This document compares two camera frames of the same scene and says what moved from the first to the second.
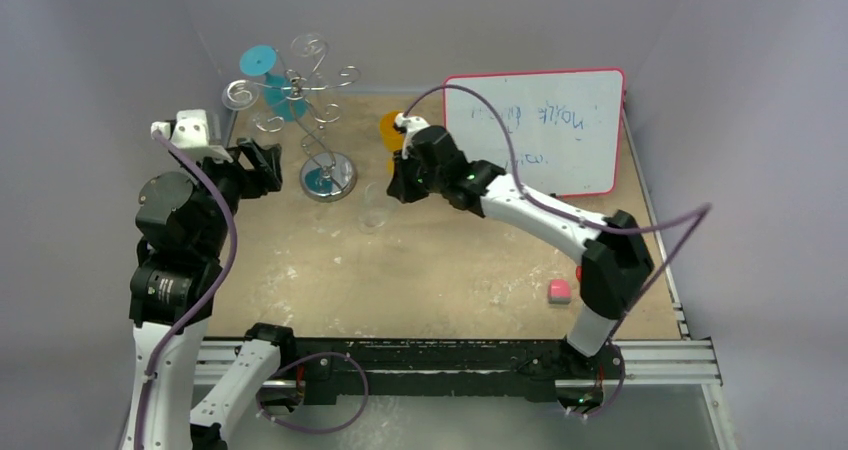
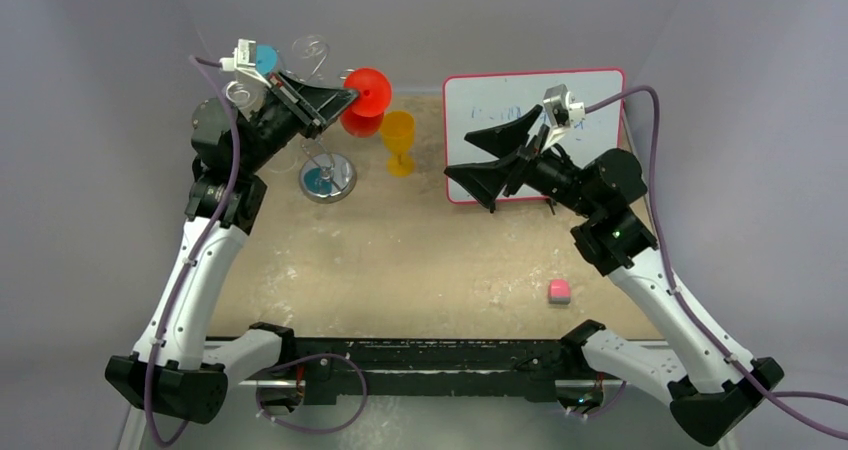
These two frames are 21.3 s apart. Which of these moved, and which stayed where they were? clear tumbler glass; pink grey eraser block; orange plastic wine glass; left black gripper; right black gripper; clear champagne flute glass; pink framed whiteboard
Moved: right black gripper; left black gripper; clear tumbler glass
Stayed: orange plastic wine glass; clear champagne flute glass; pink framed whiteboard; pink grey eraser block
